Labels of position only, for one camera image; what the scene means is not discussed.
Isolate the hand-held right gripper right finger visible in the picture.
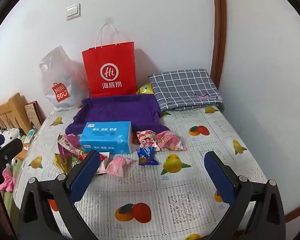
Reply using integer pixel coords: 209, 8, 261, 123
204, 151, 287, 240

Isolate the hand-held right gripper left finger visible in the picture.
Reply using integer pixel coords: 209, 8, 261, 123
18, 150, 102, 240

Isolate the white pink snack packet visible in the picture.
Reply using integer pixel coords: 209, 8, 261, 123
95, 159, 108, 175

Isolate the pale pink pastry packet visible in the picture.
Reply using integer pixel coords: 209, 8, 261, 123
104, 155, 133, 178

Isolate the magenta snack packet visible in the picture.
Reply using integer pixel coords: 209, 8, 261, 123
57, 134, 84, 157

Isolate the blue snack packet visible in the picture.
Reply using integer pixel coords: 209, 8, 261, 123
136, 146, 159, 166

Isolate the white red lychee jelly packet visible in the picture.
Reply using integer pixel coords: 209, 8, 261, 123
136, 130, 157, 153

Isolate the purple cloth basket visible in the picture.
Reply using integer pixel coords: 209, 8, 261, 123
65, 94, 170, 137

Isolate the black white spotted cloth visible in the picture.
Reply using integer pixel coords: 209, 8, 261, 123
0, 128, 24, 140

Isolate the pink crumpled cloth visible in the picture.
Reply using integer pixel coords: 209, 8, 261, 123
0, 169, 17, 192

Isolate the brown patterned box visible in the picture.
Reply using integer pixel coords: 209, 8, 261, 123
24, 101, 47, 130

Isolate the blue tissue pack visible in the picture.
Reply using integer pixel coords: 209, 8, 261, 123
79, 121, 133, 155

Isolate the white plastic bag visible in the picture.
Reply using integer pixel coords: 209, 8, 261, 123
38, 45, 89, 112

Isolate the grey checked folded cloth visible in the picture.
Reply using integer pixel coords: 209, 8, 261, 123
148, 69, 223, 112

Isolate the yellow green snack packet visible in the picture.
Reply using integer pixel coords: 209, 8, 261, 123
136, 82, 154, 95

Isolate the red paper bag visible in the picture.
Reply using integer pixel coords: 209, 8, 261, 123
82, 23, 137, 98

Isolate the white light switch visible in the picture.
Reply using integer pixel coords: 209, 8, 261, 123
66, 3, 81, 21

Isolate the brown wooden door frame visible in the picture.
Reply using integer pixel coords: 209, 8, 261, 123
211, 0, 227, 90

